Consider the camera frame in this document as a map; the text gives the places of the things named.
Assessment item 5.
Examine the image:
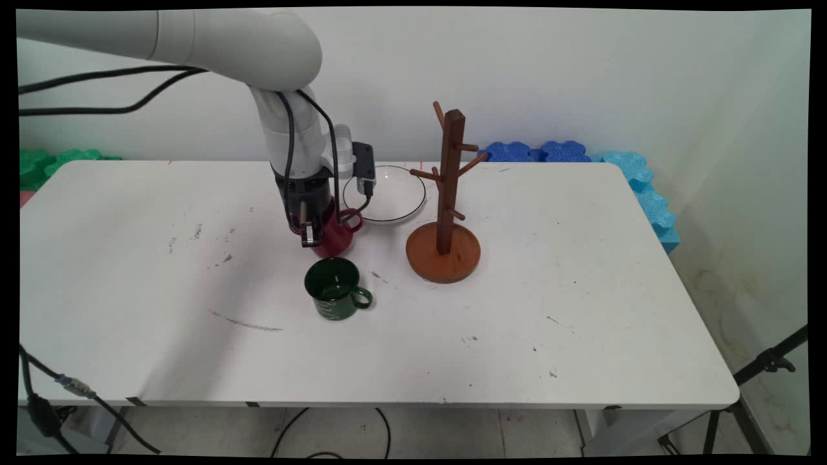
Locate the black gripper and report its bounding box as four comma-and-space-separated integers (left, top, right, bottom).
274, 165, 338, 249

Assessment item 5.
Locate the red mug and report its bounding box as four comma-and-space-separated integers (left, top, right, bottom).
288, 196, 364, 258

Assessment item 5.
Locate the dark green enamel mug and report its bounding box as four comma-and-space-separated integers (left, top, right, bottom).
304, 257, 374, 321

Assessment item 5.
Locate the white plate with dark rim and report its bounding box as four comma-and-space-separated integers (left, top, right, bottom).
342, 165, 428, 226

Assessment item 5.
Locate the brown wooden mug tree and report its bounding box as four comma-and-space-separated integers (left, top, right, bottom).
406, 101, 490, 285

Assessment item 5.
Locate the dark blue foam mat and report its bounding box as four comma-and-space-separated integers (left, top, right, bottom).
541, 140, 592, 163
478, 142, 547, 163

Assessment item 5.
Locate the grey table leg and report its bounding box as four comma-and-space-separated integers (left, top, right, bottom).
103, 406, 131, 453
574, 408, 609, 454

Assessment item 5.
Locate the green foam mat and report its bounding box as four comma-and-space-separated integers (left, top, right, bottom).
19, 149, 123, 192

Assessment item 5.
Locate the light blue foam mat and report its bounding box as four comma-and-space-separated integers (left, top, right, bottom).
591, 151, 681, 254

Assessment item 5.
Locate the black tripod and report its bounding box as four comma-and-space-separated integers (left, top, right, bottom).
658, 325, 810, 456

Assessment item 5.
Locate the black camera cable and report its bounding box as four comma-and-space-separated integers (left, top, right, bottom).
18, 65, 377, 228

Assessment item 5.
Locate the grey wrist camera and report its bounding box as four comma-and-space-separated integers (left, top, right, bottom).
351, 142, 378, 199

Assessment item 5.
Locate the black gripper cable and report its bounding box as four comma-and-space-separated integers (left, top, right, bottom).
18, 67, 304, 233

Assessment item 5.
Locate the black floor cable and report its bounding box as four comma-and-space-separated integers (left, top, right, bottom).
270, 407, 392, 459

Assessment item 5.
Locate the black cable with silver connector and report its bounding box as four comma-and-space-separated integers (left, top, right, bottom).
18, 344, 162, 455

